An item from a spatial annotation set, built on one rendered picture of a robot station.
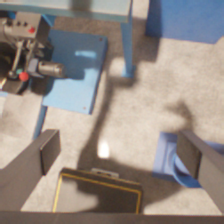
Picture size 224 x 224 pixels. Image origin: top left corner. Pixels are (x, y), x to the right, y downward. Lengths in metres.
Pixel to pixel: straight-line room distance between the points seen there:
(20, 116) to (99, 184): 1.04
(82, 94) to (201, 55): 1.27
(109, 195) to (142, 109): 0.83
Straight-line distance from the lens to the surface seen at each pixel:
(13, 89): 1.42
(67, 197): 1.46
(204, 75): 1.83
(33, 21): 0.85
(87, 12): 0.72
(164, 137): 1.60
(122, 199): 1.36
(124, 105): 1.61
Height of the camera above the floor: 1.58
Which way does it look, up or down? 79 degrees down
